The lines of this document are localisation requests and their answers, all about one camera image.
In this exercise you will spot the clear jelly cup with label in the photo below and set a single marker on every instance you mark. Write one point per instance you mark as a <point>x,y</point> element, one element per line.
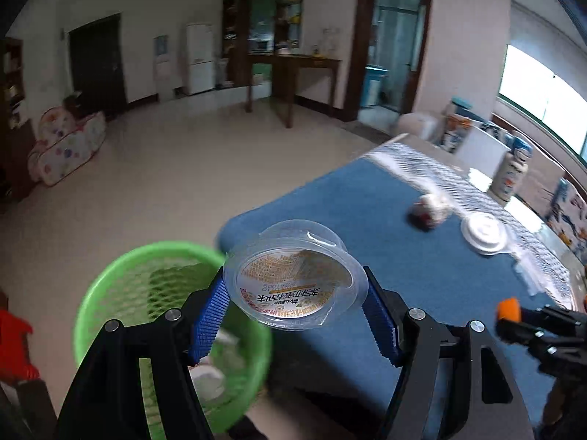
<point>294,276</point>

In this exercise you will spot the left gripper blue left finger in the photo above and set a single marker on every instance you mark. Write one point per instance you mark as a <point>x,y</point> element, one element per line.
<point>206,310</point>

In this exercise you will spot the white water dispenser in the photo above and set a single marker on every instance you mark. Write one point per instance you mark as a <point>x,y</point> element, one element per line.
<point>162,68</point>

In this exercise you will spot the dark wooden table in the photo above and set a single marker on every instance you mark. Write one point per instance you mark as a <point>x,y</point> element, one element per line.
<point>292,65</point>

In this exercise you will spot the white plastic lid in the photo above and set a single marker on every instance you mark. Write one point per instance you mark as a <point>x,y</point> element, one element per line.
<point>484,233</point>

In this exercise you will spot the dark wooden shelf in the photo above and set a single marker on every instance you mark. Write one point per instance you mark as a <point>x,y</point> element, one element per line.
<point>17,136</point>

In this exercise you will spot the white refrigerator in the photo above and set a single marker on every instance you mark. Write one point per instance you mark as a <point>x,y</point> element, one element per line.
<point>200,58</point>

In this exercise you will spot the white paper ball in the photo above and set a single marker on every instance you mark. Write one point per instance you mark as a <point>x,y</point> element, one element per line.
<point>430,210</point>

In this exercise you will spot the blue white patterned cloth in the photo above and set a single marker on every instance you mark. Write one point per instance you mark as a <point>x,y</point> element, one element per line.
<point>428,168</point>

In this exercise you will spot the blue ribbed mat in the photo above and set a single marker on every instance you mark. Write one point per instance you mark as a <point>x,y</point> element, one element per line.
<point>331,382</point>

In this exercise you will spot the white Doraemon bottle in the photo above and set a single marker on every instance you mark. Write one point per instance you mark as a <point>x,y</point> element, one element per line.
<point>511,171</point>

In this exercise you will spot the red plastic stool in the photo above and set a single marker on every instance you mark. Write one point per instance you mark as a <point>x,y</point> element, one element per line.
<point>15,363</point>

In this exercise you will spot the butterfly print cushion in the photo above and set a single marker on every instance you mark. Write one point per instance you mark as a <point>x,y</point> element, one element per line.
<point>567,218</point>

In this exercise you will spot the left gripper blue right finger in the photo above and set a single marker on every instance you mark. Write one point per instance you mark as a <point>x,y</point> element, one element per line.
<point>382,312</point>

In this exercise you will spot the polka dot kids sofa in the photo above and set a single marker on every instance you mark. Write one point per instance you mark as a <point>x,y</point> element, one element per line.
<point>64,144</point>

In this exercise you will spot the green mesh trash basket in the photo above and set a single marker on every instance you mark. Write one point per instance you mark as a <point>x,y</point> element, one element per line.
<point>135,379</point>

